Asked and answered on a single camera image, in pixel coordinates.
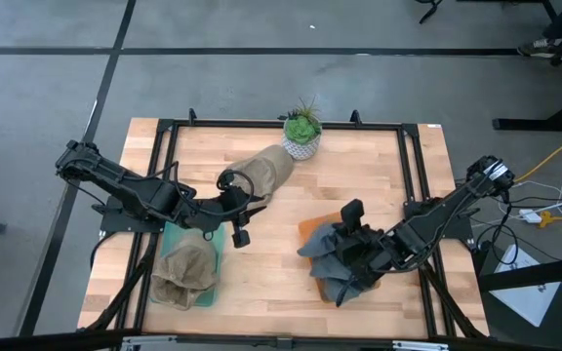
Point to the person's shoe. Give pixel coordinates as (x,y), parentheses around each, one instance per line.
(537,47)

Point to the teal translucent plastic tray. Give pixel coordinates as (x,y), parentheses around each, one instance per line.
(170,236)

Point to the orange translucent plastic tray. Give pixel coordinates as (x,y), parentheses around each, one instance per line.
(315,224)

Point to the black metal beam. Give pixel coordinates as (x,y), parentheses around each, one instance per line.
(534,275)

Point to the silver metal bracket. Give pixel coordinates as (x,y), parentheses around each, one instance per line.
(149,339)
(420,346)

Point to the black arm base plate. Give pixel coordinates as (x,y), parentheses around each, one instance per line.
(461,229)
(115,222)

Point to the white power adapter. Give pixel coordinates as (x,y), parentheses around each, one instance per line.
(530,216)

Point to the black aluminium table frame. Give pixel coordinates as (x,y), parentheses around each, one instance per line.
(203,122)

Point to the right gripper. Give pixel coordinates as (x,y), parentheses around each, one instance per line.
(364,253)

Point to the white paper sheet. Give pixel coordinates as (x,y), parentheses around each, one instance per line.
(530,297)

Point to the succulent in white patterned pot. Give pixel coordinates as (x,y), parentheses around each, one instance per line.
(300,130)

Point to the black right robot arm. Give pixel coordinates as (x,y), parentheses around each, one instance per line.
(437,214)

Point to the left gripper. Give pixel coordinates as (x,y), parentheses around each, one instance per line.
(212,217)

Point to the blue-grey denim baseball cap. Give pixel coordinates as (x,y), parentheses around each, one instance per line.
(320,241)
(330,268)

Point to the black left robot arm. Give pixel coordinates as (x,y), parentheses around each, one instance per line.
(139,192)

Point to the black chair leg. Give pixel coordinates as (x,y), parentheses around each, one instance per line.
(431,10)

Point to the black crossbar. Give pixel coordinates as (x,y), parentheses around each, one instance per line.
(42,341)

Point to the black desk foot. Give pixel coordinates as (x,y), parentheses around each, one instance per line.
(530,125)

